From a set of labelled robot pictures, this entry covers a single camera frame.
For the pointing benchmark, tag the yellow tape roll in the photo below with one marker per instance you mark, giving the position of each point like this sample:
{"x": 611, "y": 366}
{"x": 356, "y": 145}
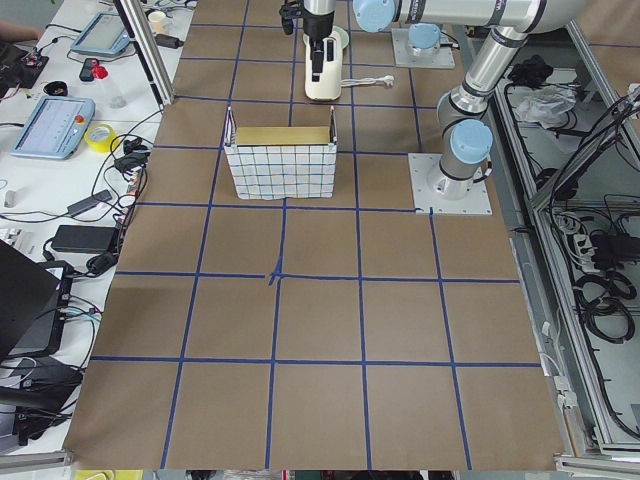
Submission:
{"x": 100, "y": 138}

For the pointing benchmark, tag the far blue teach pendant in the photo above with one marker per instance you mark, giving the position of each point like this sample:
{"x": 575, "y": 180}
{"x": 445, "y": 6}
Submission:
{"x": 105, "y": 35}

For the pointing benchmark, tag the white paper cup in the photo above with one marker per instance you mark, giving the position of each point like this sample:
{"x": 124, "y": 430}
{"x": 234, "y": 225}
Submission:
{"x": 159, "y": 22}

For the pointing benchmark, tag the light green plate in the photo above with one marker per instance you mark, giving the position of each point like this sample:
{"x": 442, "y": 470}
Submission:
{"x": 343, "y": 35}

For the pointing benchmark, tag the white two-slot toaster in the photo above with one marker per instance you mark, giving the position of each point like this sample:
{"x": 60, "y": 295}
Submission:
{"x": 326, "y": 85}

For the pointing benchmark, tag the black monitor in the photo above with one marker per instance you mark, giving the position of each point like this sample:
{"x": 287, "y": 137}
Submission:
{"x": 32, "y": 303}

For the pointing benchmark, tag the black power adapter brick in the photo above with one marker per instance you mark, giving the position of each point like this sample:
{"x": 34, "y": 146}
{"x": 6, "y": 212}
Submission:
{"x": 84, "y": 239}

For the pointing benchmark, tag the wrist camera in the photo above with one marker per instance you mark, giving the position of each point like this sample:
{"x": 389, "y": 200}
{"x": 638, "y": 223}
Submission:
{"x": 289, "y": 12}

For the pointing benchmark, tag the near blue teach pendant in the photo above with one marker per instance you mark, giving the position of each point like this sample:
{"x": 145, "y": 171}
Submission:
{"x": 55, "y": 128}

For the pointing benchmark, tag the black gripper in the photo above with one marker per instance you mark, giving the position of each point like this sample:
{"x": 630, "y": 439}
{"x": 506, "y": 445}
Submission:
{"x": 317, "y": 29}

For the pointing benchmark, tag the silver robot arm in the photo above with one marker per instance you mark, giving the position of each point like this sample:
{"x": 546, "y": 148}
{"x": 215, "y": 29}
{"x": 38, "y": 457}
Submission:
{"x": 423, "y": 39}
{"x": 466, "y": 139}

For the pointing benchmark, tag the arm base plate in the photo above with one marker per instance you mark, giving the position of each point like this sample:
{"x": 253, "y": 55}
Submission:
{"x": 442, "y": 59}
{"x": 435, "y": 193}

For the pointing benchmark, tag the blue teach pendant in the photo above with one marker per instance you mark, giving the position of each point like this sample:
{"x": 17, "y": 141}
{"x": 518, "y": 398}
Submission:
{"x": 105, "y": 35}
{"x": 55, "y": 128}

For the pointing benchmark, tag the aluminium frame post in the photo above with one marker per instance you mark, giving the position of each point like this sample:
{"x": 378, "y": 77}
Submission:
{"x": 140, "y": 33}

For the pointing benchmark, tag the wire basket with wooden shelf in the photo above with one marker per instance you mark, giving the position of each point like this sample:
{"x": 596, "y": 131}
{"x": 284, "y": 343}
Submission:
{"x": 277, "y": 162}

